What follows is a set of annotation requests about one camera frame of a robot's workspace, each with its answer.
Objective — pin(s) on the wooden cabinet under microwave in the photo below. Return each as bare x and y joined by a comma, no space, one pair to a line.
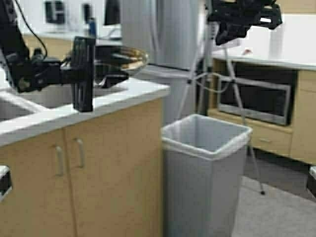
296,141

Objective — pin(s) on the black object at right edge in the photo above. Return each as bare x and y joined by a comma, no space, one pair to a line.
311,181

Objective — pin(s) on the stainless steel refrigerator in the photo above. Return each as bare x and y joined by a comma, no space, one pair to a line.
169,31

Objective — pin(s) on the steel cabinet handle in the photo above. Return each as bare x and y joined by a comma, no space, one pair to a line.
60,159
81,152

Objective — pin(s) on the black object at left edge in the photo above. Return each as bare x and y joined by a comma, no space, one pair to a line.
5,181

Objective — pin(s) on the right steel cabinet handle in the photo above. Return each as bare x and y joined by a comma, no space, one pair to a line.
81,152

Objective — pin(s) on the wooden sink cabinet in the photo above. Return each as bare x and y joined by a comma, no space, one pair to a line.
117,194

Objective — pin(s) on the grey trash bin white liner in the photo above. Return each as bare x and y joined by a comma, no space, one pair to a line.
203,165

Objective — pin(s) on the black object at edge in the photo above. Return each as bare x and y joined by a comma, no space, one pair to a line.
5,181
311,181

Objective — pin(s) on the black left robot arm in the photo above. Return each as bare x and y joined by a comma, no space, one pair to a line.
11,40

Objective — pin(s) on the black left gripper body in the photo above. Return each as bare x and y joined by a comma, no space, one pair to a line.
40,71

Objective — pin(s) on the left steel cabinet handle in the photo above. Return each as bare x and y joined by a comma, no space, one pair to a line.
60,159

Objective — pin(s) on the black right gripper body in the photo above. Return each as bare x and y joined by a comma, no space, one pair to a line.
236,17

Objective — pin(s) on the built-in steel microwave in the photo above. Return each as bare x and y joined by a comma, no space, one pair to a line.
267,93

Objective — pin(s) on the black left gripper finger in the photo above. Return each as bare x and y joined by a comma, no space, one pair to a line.
82,96
82,56

